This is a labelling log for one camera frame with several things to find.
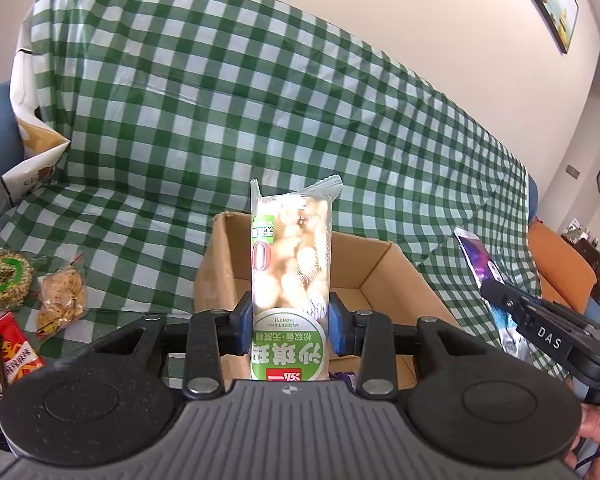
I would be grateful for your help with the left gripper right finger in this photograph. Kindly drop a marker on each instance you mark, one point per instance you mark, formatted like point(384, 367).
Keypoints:
point(368, 335)

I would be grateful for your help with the clear bag of biscuits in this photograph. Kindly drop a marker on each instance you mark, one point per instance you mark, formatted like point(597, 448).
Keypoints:
point(62, 298)

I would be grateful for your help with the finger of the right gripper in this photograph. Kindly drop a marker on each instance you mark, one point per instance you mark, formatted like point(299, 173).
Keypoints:
point(526, 310)

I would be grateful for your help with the wall light switch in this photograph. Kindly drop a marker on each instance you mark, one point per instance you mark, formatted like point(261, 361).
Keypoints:
point(573, 172)

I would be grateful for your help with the white green sachima pack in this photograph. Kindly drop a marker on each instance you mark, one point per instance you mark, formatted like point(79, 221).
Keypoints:
point(290, 250)

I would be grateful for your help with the green checkered cloth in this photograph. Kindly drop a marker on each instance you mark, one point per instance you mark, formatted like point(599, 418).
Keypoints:
point(173, 107)

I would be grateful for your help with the red chip packet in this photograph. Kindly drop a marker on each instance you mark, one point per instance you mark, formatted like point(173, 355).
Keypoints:
point(19, 357)

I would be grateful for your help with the purple candy pack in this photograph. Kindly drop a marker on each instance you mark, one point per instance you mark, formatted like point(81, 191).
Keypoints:
point(348, 378)

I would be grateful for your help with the round green puffed-grain snack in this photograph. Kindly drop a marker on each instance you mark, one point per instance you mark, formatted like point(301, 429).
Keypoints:
point(16, 274)

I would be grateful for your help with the white paper bag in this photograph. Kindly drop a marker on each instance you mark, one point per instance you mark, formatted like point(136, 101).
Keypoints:
point(42, 145)

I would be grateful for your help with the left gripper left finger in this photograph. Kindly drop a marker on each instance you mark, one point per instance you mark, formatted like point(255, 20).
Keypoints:
point(211, 335)

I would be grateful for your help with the orange cushion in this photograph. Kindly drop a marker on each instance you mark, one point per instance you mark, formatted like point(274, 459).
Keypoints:
point(565, 276)

